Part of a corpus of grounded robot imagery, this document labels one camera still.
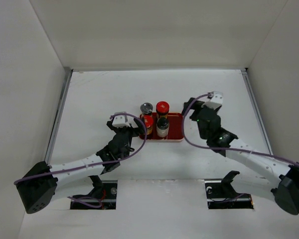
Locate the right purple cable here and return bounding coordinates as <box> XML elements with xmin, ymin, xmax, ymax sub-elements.
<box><xmin>181</xmin><ymin>92</ymin><xmax>299</xmax><ymax>172</ymax></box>

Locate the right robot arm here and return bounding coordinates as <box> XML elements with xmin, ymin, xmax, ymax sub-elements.
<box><xmin>181</xmin><ymin>94</ymin><xmax>299</xmax><ymax>215</ymax></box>

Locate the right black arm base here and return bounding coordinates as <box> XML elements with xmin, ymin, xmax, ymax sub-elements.
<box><xmin>205</xmin><ymin>171</ymin><xmax>254</xmax><ymax>210</ymax></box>

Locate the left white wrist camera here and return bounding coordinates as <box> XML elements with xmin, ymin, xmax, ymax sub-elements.
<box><xmin>112</xmin><ymin>112</ymin><xmax>130</xmax><ymax>128</ymax></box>

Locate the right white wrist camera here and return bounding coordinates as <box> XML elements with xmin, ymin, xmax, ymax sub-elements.
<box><xmin>204</xmin><ymin>91</ymin><xmax>223</xmax><ymax>110</ymax></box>

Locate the black cap white bottle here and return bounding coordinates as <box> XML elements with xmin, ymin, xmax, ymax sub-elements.
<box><xmin>156</xmin><ymin>117</ymin><xmax>169</xmax><ymax>138</ymax></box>

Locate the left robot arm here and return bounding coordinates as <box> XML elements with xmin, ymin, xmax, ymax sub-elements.
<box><xmin>14</xmin><ymin>113</ymin><xmax>147</xmax><ymax>214</ymax></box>

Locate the purple cable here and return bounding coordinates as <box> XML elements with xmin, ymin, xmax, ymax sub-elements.
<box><xmin>181</xmin><ymin>92</ymin><xmax>299</xmax><ymax>172</ymax></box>
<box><xmin>13</xmin><ymin>113</ymin><xmax>148</xmax><ymax>186</ymax></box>

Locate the red rectangular tray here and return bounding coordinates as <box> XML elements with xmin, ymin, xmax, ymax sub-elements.
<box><xmin>147</xmin><ymin>112</ymin><xmax>184</xmax><ymax>142</ymax></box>

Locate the grey cap white bottle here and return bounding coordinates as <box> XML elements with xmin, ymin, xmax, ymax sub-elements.
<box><xmin>140</xmin><ymin>102</ymin><xmax>153</xmax><ymax>117</ymax></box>

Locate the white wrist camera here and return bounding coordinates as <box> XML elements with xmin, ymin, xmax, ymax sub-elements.
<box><xmin>204</xmin><ymin>91</ymin><xmax>223</xmax><ymax>110</ymax></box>
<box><xmin>112</xmin><ymin>112</ymin><xmax>130</xmax><ymax>128</ymax></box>

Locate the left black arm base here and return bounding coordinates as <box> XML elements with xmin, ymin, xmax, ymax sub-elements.
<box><xmin>70</xmin><ymin>176</ymin><xmax>118</xmax><ymax>210</ymax></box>

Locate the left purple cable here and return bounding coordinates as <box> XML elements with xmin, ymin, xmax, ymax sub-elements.
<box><xmin>13</xmin><ymin>113</ymin><xmax>148</xmax><ymax>186</ymax></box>

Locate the red cap bottle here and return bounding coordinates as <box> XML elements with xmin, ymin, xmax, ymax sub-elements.
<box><xmin>156</xmin><ymin>101</ymin><xmax>169</xmax><ymax>120</ymax></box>
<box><xmin>141</xmin><ymin>115</ymin><xmax>154</xmax><ymax>136</ymax></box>

